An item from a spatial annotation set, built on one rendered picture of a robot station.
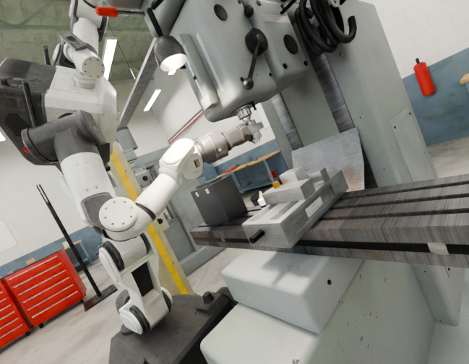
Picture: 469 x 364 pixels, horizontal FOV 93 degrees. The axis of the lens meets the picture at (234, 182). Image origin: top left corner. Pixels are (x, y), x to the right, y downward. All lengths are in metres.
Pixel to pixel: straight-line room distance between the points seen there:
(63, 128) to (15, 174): 9.15
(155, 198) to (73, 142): 0.24
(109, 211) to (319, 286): 0.51
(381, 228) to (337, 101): 0.59
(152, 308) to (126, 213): 0.73
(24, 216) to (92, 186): 9.02
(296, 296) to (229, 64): 0.60
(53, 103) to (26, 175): 9.01
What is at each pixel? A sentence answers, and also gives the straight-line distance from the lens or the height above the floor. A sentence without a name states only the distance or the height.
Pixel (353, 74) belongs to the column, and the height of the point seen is 1.27.
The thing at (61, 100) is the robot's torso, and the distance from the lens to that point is 0.83.
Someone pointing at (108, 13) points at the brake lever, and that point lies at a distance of 0.86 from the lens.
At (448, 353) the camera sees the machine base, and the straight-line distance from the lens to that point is 1.29.
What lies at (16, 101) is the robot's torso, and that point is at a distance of 0.88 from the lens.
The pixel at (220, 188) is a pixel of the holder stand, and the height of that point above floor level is 1.08.
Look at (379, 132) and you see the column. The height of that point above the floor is 1.04.
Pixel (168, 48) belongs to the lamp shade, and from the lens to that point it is 0.61.
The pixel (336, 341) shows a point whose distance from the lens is 0.72.
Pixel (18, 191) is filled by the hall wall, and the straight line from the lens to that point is 9.73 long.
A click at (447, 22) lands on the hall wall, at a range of 4.78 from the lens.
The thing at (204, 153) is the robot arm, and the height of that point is 1.22.
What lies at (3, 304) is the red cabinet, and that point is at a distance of 5.25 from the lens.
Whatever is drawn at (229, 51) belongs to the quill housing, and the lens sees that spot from 0.70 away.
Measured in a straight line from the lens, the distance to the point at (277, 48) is 0.83.
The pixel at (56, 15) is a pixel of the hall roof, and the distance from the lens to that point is 8.11.
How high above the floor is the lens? 1.17
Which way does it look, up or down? 5 degrees down
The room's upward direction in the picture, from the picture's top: 25 degrees counter-clockwise
